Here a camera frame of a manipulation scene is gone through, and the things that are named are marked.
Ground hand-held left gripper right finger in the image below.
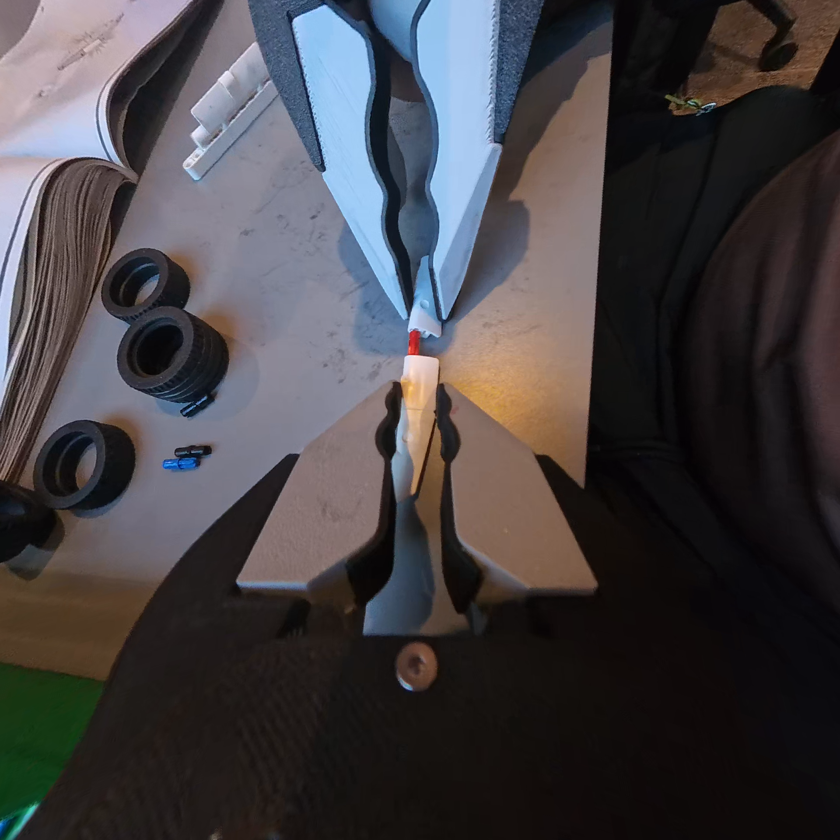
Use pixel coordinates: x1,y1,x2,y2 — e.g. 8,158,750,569
434,383,599,616

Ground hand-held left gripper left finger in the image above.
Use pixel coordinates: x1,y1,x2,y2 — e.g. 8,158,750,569
236,381,403,609

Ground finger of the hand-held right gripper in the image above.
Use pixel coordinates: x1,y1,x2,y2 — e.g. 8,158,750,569
411,0,505,324
290,7,421,320

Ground white stepped brick assembly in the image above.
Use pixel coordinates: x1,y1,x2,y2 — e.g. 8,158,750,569
183,41,281,181

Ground white toy brick piece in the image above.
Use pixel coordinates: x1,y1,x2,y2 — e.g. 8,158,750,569
392,402,437,497
407,254,443,340

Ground green plastic bin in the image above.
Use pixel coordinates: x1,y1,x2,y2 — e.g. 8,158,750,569
0,661,107,840

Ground grey desk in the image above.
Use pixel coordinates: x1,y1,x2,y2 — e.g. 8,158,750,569
0,0,614,637

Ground black rubber toy tire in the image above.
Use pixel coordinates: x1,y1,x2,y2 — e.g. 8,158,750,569
116,306,230,403
33,419,137,512
0,479,58,564
101,247,192,326

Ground person's legs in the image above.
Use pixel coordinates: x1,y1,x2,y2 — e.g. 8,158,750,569
587,0,840,657

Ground open instruction book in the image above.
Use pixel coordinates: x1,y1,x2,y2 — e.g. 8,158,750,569
0,0,224,487

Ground person's torso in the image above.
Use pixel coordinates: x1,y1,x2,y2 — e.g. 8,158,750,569
682,131,840,631

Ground black office chair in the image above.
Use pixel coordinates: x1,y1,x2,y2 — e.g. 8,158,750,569
715,0,800,73

